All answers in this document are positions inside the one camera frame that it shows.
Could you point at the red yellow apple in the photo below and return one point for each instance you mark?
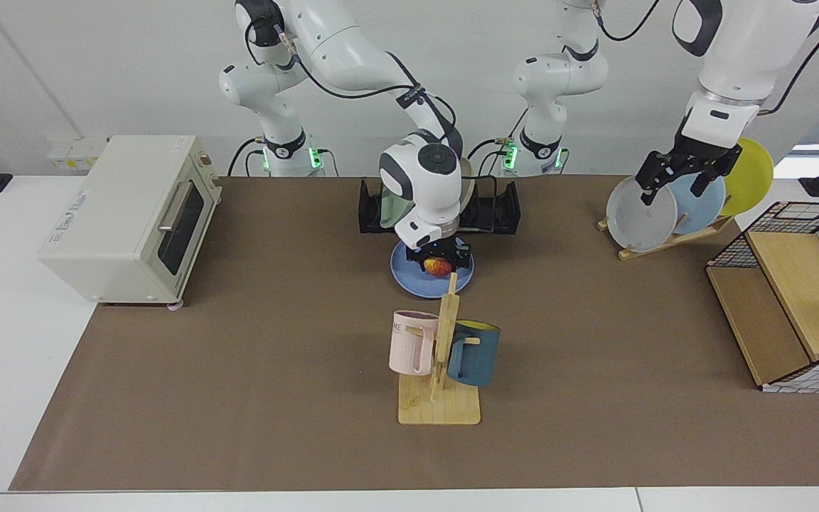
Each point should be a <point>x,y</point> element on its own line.
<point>439,267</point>

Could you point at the light blue plate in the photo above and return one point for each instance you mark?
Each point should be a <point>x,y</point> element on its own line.
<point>697,210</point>

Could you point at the white plate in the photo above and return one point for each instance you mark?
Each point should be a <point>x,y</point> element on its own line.
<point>637,220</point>

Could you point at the yellow plate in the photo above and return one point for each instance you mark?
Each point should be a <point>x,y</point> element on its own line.
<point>751,181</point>

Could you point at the wooden plate rack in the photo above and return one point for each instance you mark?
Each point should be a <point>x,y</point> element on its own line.
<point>665,244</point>

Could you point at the green plate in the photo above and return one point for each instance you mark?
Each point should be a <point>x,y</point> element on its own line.
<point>392,210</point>

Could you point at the beige plate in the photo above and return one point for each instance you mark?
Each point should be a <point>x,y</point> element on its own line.
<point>468,188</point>

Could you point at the black dish rack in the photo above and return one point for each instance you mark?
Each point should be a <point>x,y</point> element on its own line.
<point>498,213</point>

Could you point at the pink mug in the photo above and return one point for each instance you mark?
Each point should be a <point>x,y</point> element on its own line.
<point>406,348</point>

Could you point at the dark teal mug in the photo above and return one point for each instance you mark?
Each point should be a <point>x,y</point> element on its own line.
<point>477,359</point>

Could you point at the wooden cup stand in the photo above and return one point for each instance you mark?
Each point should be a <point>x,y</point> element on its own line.
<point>441,409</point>

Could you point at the brown table cloth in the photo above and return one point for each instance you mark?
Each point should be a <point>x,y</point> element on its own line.
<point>274,398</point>

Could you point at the pale toaster oven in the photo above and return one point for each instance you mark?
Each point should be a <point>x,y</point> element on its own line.
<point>118,206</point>

